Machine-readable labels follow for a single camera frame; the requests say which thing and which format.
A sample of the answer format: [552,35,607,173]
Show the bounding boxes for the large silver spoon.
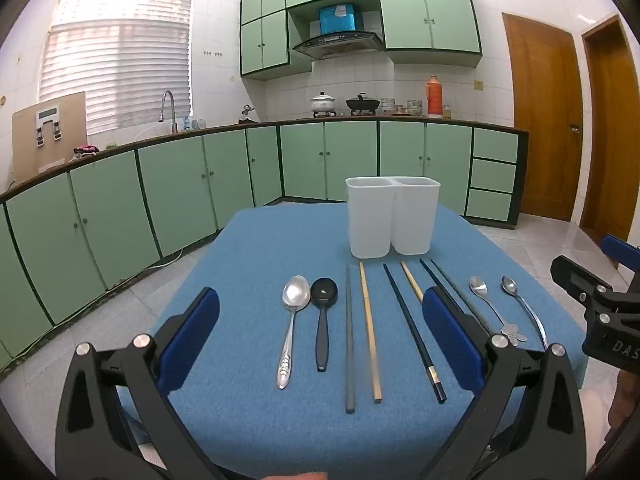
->
[276,275,310,390]

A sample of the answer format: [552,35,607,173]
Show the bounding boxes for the blue felt table cover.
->
[117,205,588,480]

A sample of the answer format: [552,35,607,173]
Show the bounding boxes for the white window blinds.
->
[39,0,195,136]

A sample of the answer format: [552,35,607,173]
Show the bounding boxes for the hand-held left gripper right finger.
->
[421,286,587,480]

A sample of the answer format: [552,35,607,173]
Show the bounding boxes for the blue box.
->
[319,4,358,33]

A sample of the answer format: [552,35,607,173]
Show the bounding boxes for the person's right hand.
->
[606,367,640,461]

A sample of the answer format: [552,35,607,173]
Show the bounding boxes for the white floor cable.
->
[107,247,183,291]

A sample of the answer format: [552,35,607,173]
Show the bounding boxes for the thick grey chopstick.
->
[344,264,357,415]

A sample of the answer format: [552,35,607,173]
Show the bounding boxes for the black plastic spoon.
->
[310,277,340,372]

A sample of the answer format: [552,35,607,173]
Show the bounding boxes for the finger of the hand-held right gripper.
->
[550,255,615,307]
[601,233,640,274]

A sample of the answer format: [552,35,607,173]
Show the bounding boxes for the brown cardboard board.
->
[12,91,88,181]

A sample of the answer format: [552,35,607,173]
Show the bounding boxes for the dark blue chopstick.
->
[382,263,447,404]
[419,258,466,313]

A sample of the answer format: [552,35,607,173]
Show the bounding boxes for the bamboo chopstick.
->
[398,260,426,303]
[358,260,383,404]

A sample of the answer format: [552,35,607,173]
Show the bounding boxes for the metal kitchen faucet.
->
[159,90,180,134]

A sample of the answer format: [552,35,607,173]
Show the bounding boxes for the orange thermos flask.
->
[426,75,445,118]

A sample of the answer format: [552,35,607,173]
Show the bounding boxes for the thin black metal chopstick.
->
[430,259,496,336]

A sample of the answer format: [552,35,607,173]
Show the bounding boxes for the black wok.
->
[346,93,382,113]

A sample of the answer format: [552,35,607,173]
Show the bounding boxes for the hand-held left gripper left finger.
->
[55,287,236,480]

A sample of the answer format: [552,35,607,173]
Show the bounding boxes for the small spoon with flower handle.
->
[468,276,527,347]

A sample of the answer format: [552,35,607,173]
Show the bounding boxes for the black range hood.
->
[291,31,385,61]

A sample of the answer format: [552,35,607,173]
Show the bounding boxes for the white divided utensil holder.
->
[345,176,442,259]

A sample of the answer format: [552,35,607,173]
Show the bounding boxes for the person's left hand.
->
[265,470,329,480]

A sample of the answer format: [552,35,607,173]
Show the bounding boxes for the wooden door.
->
[581,14,640,256]
[502,12,585,222]

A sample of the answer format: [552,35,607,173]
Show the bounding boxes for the small plain silver spoon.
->
[501,276,549,351]

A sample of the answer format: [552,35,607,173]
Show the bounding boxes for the green base cabinets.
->
[0,120,530,376]

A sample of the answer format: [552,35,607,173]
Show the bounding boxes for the green wall cabinets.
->
[239,0,483,81]

